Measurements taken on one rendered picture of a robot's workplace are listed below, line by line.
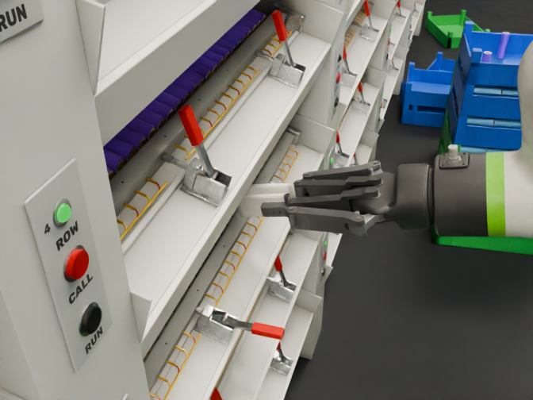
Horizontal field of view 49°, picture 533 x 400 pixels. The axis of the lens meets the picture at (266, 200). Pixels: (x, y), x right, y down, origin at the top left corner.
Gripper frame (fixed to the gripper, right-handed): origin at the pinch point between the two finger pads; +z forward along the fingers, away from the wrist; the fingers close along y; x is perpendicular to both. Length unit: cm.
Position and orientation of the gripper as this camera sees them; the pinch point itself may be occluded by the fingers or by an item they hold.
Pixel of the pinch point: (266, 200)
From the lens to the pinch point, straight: 74.4
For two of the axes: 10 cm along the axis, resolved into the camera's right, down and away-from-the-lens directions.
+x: 2.3, 8.2, 5.2
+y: -2.9, 5.6, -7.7
